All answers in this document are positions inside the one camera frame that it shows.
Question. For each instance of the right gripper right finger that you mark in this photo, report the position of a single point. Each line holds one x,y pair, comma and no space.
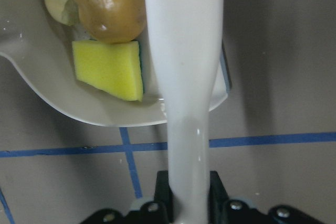
223,209

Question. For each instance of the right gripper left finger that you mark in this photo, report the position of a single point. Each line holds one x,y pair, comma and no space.
158,210

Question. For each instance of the yellow green sponge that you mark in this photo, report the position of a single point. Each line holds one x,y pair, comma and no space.
112,68

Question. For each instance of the beige plastic dustpan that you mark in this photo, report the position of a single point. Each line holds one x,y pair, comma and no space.
40,50

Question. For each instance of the white hand brush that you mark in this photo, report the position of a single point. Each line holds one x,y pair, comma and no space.
185,38

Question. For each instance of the brown toy potato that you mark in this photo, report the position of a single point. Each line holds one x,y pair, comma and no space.
112,21

